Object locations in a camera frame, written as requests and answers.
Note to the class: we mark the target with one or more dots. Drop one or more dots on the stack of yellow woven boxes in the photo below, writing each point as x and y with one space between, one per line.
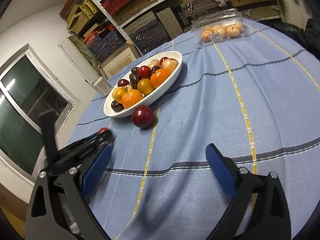
80 15

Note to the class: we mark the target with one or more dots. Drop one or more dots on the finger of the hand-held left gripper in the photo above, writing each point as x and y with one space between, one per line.
92 142

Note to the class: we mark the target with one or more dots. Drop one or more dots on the beige round fruit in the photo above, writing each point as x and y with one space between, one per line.
153 63
170 64
129 87

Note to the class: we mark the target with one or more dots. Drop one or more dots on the small red tomato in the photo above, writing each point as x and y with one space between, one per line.
103 130
163 60

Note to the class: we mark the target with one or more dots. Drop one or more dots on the dark brown mangosteen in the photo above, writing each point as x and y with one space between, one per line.
117 105
155 69
135 70
134 80

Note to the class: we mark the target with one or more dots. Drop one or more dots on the beige picture frame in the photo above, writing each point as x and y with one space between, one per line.
117 65

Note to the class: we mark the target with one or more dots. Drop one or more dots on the blue striped tablecloth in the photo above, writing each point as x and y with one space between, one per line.
200 105

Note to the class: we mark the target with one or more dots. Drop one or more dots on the clear plastic clamshell box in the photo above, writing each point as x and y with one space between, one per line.
225 15

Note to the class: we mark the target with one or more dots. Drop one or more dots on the white oval plate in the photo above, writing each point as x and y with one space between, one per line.
150 100

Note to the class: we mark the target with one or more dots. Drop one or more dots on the white metal shelf rack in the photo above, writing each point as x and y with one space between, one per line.
111 19

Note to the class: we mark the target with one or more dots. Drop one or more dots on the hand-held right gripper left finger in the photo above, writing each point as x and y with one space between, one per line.
96 170

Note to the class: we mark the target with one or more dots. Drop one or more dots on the stack of blue red boxes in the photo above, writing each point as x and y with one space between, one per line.
105 42

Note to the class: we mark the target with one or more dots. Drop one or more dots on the group of pale orange fruits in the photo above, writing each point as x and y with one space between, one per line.
233 31

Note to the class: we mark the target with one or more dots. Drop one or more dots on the dark red plum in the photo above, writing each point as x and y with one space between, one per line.
144 71
123 83
143 117

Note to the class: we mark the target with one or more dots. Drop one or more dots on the green marbled board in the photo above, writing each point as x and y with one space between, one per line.
82 52

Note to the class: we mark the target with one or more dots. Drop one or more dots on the white framed window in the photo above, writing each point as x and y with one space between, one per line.
25 100

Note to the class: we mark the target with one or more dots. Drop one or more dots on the orange mandarin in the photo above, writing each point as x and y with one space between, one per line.
160 77
132 98

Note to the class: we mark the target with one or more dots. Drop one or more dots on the yellow orange tomato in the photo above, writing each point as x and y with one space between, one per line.
120 93
145 86

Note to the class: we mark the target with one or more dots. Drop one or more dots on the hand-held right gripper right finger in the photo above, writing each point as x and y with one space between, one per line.
221 172

